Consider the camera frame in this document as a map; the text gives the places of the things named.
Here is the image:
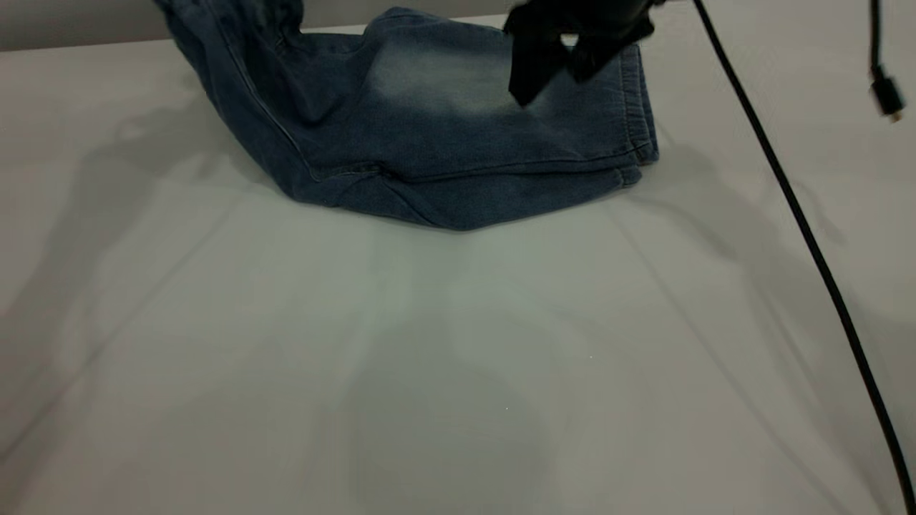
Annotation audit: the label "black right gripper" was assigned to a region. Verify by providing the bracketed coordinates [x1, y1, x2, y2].
[503, 0, 666, 108]

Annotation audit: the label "short right arm plug cable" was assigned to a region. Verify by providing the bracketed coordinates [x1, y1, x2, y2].
[869, 0, 906, 122]

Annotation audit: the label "long black right arm cable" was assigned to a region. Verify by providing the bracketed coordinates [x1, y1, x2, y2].
[693, 0, 916, 505]

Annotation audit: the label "blue denim shorts with print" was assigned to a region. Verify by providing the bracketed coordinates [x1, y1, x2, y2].
[154, 0, 661, 231]

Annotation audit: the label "white table cover sheet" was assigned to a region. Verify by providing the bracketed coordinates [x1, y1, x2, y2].
[0, 0, 916, 515]

